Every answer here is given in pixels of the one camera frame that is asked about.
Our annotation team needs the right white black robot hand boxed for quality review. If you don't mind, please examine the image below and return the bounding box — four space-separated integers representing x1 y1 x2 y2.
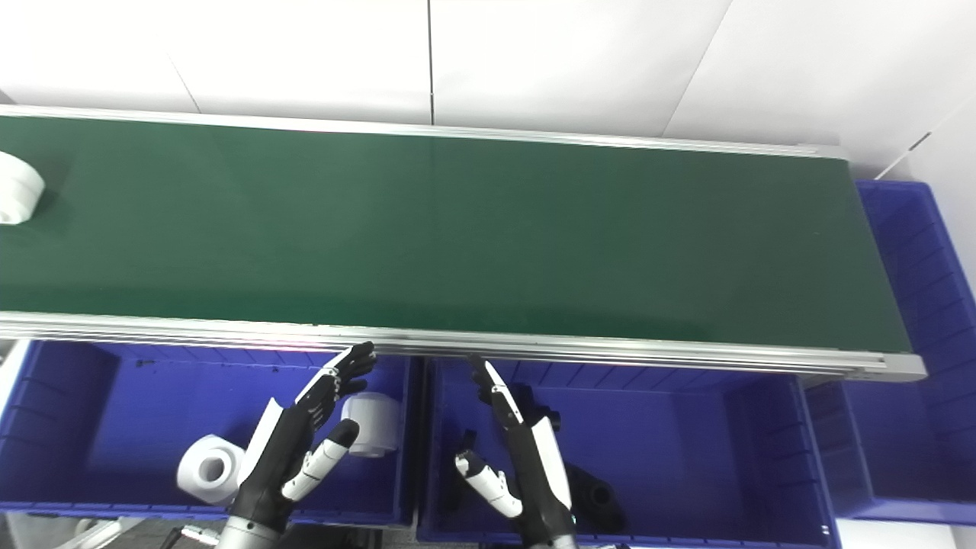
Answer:
455 353 578 546

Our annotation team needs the blue bin with black parts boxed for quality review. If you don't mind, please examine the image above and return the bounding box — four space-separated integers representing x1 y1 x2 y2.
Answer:
418 358 840 549

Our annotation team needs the blue bin with white parts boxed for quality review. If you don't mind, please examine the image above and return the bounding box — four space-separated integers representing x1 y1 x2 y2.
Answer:
0 339 419 528

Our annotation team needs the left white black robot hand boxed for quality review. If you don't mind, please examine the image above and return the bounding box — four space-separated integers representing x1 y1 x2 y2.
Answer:
229 341 378 535

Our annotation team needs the green conveyor belt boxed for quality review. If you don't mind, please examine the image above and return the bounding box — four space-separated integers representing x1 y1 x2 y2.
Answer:
0 104 927 382
0 114 913 355

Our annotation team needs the empty blue bin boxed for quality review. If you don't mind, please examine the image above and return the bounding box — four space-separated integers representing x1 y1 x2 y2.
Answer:
804 181 976 525

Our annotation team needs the white plastic cylinder part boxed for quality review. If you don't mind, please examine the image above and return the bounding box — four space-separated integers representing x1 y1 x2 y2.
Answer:
177 435 246 506
341 392 401 458
0 151 45 225

